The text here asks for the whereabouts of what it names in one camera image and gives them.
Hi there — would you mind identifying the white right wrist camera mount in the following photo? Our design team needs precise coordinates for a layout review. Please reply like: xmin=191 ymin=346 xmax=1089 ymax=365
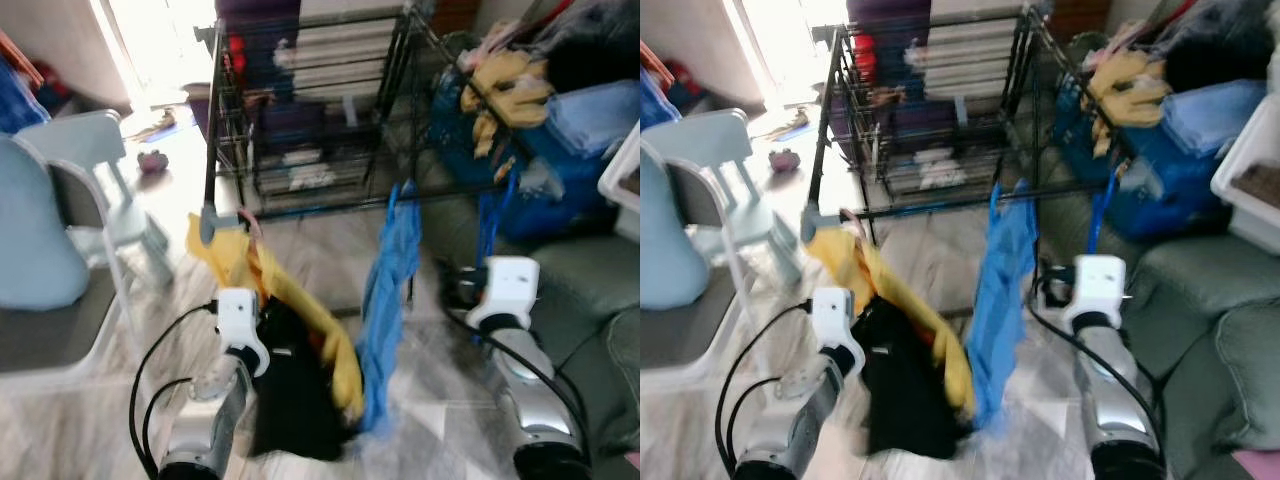
xmin=1069 ymin=254 xmax=1129 ymax=332
xmin=477 ymin=255 xmax=542 ymax=332

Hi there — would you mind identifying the grey green sofa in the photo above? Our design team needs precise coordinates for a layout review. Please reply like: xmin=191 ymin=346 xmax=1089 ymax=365
xmin=419 ymin=189 xmax=641 ymax=462
xmin=1029 ymin=189 xmax=1280 ymax=480

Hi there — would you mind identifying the light blue folded cloth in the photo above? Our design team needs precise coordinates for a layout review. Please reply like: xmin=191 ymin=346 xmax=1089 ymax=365
xmin=544 ymin=79 xmax=641 ymax=157
xmin=1159 ymin=79 xmax=1270 ymax=157

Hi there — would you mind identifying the yellow t-shirt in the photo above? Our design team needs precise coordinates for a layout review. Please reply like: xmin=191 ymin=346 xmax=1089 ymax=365
xmin=185 ymin=213 xmax=367 ymax=422
xmin=805 ymin=225 xmax=977 ymax=417

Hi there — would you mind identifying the grey folding chair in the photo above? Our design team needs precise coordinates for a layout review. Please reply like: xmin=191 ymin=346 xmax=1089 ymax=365
xmin=640 ymin=160 xmax=746 ymax=397
xmin=0 ymin=160 xmax=133 ymax=402

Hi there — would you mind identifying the black cloth heap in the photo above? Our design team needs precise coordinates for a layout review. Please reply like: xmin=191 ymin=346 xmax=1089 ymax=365
xmin=539 ymin=0 xmax=641 ymax=97
xmin=1164 ymin=0 xmax=1280 ymax=97

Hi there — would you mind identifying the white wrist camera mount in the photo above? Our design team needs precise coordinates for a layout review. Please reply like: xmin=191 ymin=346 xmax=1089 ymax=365
xmin=1069 ymin=254 xmax=1129 ymax=332
xmin=214 ymin=287 xmax=264 ymax=352
xmin=477 ymin=255 xmax=542 ymax=332
xmin=809 ymin=286 xmax=857 ymax=352

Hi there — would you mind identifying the black metal drying rack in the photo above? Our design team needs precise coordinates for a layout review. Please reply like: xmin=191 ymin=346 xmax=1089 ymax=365
xmin=199 ymin=0 xmax=562 ymax=247
xmin=804 ymin=0 xmax=1152 ymax=247

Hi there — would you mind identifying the light blue cushion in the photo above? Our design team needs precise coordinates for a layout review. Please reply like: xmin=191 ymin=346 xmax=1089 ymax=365
xmin=0 ymin=134 xmax=92 ymax=312
xmin=640 ymin=149 xmax=707 ymax=312

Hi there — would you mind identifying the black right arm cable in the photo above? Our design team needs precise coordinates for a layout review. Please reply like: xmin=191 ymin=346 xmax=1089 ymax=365
xmin=1030 ymin=300 xmax=1169 ymax=471
xmin=445 ymin=300 xmax=593 ymax=471

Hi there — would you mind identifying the mustard crumpled garment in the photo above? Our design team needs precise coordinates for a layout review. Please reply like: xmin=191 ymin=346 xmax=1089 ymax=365
xmin=1084 ymin=49 xmax=1172 ymax=157
xmin=459 ymin=47 xmax=554 ymax=157

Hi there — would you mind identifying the pale plastic chair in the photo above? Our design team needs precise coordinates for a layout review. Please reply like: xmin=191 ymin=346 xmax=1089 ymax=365
xmin=655 ymin=108 xmax=806 ymax=291
xmin=15 ymin=110 xmax=173 ymax=291

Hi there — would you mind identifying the blue t-shirt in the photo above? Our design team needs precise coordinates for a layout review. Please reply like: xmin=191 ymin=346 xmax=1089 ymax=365
xmin=354 ymin=179 xmax=424 ymax=437
xmin=964 ymin=179 xmax=1042 ymax=432

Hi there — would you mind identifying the white plastic basket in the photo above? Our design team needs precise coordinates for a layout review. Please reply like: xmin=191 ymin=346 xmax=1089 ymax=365
xmin=1209 ymin=94 xmax=1280 ymax=257
xmin=597 ymin=124 xmax=641 ymax=242

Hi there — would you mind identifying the black garment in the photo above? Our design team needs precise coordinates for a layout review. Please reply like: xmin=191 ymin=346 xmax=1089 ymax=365
xmin=249 ymin=294 xmax=352 ymax=462
xmin=859 ymin=294 xmax=967 ymax=462

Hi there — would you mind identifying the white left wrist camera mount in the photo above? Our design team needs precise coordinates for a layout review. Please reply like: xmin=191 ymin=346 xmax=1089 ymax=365
xmin=809 ymin=286 xmax=857 ymax=352
xmin=214 ymin=287 xmax=264 ymax=352

